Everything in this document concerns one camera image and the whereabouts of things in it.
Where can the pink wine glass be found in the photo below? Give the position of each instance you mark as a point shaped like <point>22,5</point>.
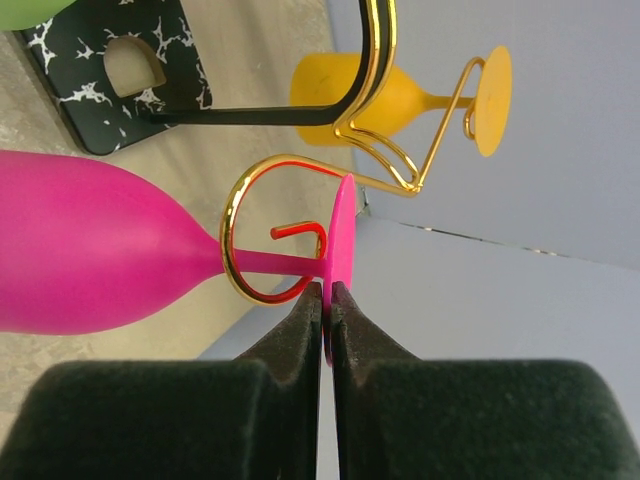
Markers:
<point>88,247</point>

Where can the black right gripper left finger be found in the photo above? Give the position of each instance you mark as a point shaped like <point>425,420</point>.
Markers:
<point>253,417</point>

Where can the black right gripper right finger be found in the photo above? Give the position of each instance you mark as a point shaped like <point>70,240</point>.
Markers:
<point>401,417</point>

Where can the green wine glass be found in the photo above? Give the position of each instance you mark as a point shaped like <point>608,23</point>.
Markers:
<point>24,14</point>

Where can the black marble rack base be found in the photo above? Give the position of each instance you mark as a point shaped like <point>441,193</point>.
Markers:
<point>67,52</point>

